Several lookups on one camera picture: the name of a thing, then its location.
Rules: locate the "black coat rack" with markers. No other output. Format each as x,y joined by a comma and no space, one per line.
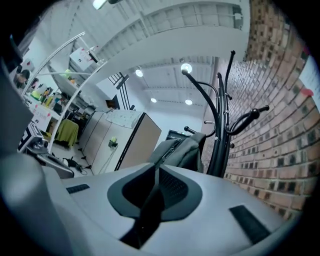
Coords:
221,140

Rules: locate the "small green holder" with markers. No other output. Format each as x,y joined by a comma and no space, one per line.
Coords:
113,143

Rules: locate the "black stair railing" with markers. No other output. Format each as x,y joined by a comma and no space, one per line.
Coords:
122,90

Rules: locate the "green cloth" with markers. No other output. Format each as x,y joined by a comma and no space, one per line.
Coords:
67,132

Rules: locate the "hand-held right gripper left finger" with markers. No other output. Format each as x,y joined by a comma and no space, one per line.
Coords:
95,205

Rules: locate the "white cardboard box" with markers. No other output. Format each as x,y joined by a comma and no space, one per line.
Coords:
82,58

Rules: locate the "white metal shelf rack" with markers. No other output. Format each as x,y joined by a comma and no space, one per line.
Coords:
55,95

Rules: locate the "beige partition panel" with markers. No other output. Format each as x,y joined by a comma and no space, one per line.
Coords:
120,142

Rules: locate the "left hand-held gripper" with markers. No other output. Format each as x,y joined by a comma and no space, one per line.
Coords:
31,140

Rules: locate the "white sign with pink hearts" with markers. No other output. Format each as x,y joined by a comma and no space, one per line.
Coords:
41,118

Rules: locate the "grey backpack bag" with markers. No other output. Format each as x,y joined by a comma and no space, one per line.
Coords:
182,151

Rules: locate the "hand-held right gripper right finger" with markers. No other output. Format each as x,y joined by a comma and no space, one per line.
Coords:
215,200

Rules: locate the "round ceiling light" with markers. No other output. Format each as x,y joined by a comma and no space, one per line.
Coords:
188,101
153,100
186,67
139,73

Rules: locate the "white paper notice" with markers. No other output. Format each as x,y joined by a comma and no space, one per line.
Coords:
311,75

